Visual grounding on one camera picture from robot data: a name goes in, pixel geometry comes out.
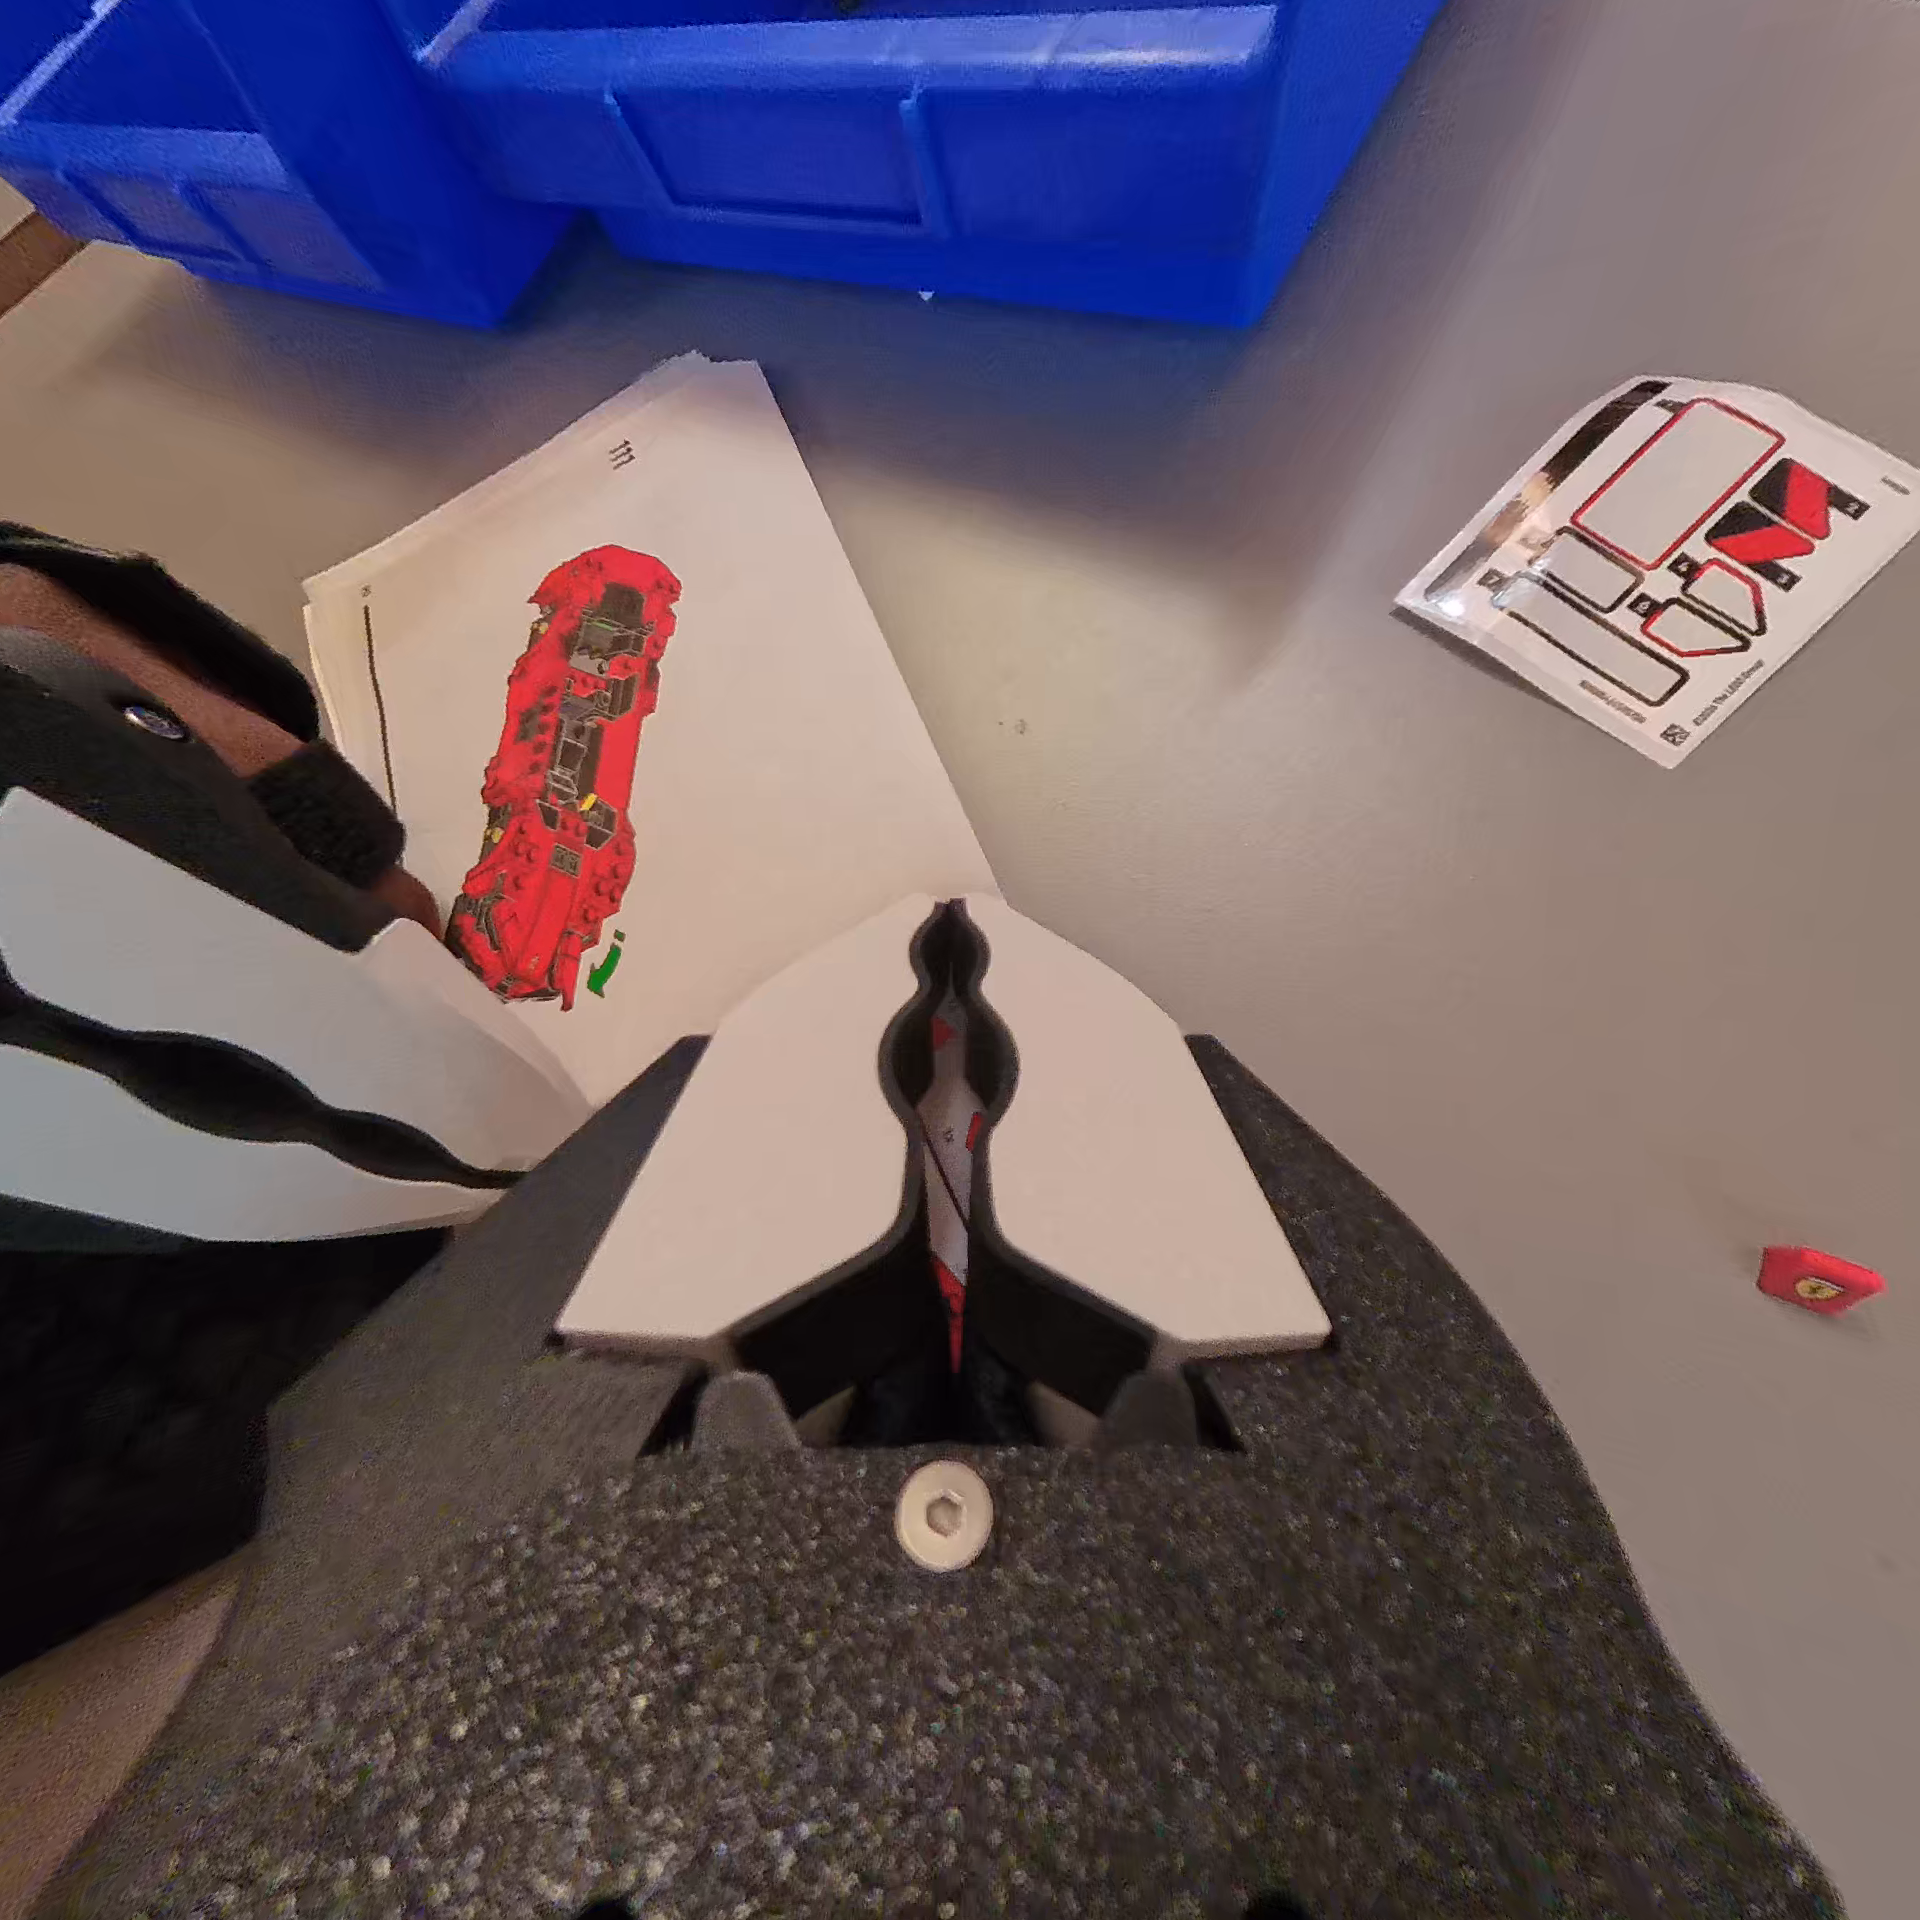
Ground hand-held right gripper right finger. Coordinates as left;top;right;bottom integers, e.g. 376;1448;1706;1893
962;895;1336;1422

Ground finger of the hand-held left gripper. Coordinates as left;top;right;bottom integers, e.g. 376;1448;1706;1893
0;1007;522;1247
0;786;599;1184

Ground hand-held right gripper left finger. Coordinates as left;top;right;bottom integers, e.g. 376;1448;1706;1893
552;895;962;1422

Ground lego instruction booklet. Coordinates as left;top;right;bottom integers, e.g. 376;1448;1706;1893
300;352;1002;1376

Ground small red lego piece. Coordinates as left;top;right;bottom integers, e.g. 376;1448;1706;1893
1758;1245;1889;1318

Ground lego sticker sheet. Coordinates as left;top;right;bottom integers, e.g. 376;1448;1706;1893
1392;375;1920;772

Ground person's left hand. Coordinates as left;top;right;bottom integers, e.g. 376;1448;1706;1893
0;578;315;777

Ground blue plastic bin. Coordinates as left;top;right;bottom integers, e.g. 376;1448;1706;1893
0;0;577;330
381;0;1450;330

